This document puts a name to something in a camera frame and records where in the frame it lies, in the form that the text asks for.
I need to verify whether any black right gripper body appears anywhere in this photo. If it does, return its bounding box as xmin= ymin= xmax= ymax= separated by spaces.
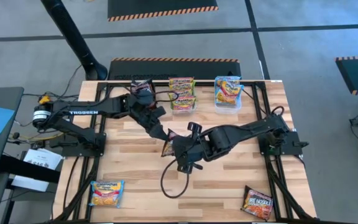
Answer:
xmin=177 ymin=122 xmax=213 ymax=174

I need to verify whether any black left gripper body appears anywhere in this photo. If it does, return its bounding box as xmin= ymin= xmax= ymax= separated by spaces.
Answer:
xmin=135 ymin=105 xmax=168 ymax=130

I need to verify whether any Maruchan lime chili shrimp pack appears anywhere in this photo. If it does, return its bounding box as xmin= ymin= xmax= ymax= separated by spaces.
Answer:
xmin=171 ymin=95 xmax=197 ymax=111
xmin=168 ymin=82 xmax=195 ymax=93
xmin=169 ymin=89 xmax=196 ymax=100
xmin=168 ymin=77 xmax=195 ymax=85

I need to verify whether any clear plastic bin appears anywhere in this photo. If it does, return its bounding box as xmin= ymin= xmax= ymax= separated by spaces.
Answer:
xmin=168 ymin=77 xmax=198 ymax=115
xmin=213 ymin=76 xmax=244 ymax=115

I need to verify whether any dark grey plastic bin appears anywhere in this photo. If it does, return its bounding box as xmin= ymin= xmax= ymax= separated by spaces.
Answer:
xmin=129 ymin=80 xmax=157 ymax=108

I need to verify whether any white paper sheet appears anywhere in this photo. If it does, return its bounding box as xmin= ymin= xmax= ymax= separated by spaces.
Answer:
xmin=11 ymin=148 xmax=64 ymax=193

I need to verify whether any black desk crossbar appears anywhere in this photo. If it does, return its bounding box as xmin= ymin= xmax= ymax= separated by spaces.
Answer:
xmin=0 ymin=154 xmax=62 ymax=184

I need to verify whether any grey side desk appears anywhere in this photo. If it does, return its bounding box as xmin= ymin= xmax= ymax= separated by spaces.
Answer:
xmin=0 ymin=86 xmax=25 ymax=179

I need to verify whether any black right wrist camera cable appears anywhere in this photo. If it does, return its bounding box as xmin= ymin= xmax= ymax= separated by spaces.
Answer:
xmin=160 ymin=158 xmax=191 ymax=199

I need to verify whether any black aluminium table frame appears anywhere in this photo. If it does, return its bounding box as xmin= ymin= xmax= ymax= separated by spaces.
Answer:
xmin=54 ymin=79 xmax=318 ymax=224

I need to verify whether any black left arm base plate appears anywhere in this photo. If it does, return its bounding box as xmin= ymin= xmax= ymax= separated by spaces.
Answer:
xmin=61 ymin=133 xmax=107 ymax=157

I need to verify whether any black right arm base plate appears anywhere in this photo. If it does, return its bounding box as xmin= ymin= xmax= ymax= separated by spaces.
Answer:
xmin=257 ymin=130 xmax=310 ymax=156

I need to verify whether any black camera pole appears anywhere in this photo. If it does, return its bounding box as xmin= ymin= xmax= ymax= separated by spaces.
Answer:
xmin=40 ymin=0 xmax=109 ymax=81

